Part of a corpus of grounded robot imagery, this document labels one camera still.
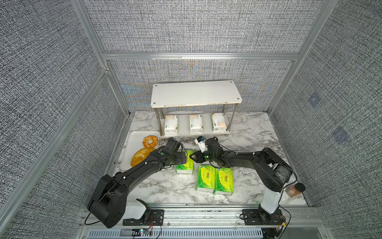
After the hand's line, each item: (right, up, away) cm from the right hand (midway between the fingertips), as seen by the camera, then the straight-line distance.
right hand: (191, 152), depth 91 cm
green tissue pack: (-2, -8, -5) cm, 10 cm away
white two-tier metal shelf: (-10, +33, -9) cm, 36 cm away
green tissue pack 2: (+8, -14, -12) cm, 20 cm away
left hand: (-6, -2, -4) cm, 8 cm away
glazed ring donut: (-31, +6, +10) cm, 33 cm away
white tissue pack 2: (+3, +17, +7) cm, 18 cm away
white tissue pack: (-14, +17, +8) cm, 23 cm away
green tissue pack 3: (+17, -14, -11) cm, 25 cm away
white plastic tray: (-39, +5, +11) cm, 40 cm away
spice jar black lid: (+52, -17, -16) cm, 57 cm away
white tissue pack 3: (+18, +18, +8) cm, 27 cm away
